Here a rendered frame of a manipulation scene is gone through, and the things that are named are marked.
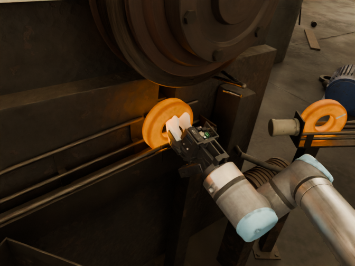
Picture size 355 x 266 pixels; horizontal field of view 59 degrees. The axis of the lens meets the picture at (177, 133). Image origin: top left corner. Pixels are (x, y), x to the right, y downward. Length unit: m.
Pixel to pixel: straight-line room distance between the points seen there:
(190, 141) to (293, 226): 1.11
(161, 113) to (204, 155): 0.16
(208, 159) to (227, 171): 0.05
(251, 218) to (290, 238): 1.01
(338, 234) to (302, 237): 1.07
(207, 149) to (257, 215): 0.19
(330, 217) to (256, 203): 0.14
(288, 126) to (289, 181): 0.34
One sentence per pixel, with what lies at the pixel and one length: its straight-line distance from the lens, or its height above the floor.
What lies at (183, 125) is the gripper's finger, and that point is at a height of 0.76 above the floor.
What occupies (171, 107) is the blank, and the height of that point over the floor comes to 0.81.
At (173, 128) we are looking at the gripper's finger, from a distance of 0.82.
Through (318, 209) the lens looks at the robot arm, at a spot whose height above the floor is 0.77.
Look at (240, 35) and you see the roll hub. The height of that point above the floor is 1.02.
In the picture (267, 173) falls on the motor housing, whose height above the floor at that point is 0.53.
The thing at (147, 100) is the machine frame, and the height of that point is 0.81.
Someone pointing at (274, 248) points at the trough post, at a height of 0.01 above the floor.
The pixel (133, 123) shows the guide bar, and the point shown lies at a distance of 0.85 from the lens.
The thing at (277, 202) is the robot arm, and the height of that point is 0.69.
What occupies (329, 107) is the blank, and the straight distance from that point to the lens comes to 1.14.
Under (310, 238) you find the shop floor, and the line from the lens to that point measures 1.75.
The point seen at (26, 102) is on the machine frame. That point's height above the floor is 0.87.
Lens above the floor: 1.23
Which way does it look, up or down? 35 degrees down
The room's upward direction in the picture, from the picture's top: 8 degrees clockwise
